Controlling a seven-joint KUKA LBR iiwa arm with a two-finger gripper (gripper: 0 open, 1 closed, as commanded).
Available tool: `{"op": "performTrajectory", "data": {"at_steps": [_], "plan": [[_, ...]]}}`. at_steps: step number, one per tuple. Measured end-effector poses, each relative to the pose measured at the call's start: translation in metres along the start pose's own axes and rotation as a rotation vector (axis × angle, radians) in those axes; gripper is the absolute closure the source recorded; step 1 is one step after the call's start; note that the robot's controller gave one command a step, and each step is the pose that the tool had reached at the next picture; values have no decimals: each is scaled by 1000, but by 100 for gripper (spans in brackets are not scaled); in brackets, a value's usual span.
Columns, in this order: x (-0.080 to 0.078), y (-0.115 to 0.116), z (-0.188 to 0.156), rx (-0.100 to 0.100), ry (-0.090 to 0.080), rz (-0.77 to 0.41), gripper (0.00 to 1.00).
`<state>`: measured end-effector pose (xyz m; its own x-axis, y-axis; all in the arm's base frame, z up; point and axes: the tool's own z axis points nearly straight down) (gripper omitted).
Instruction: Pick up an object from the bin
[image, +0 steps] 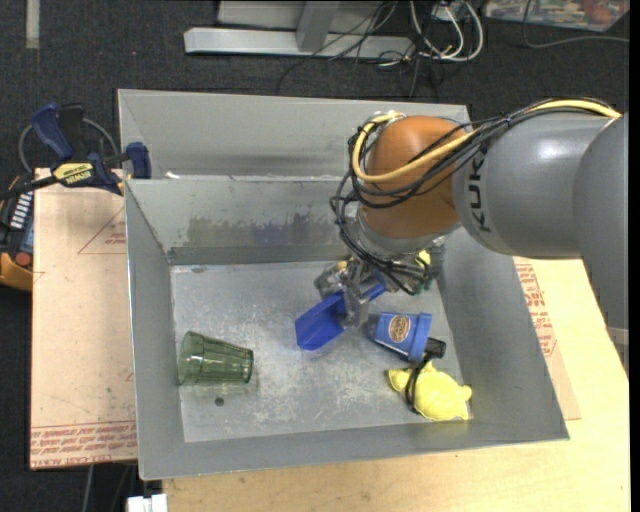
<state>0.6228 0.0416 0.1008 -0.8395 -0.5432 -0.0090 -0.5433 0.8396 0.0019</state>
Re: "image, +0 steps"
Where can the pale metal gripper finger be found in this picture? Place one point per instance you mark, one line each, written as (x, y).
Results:
(356, 312)

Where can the blue plastic scoop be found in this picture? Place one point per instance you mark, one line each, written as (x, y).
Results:
(320, 327)

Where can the blue cup with round label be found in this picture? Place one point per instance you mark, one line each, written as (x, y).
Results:
(400, 330)

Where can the grey metal bin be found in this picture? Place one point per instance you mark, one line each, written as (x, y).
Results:
(300, 390)

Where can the yellow toy turtle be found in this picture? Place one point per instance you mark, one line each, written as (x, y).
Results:
(440, 395)

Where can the green clear glass cup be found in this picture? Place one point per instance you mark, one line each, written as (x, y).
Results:
(212, 360)

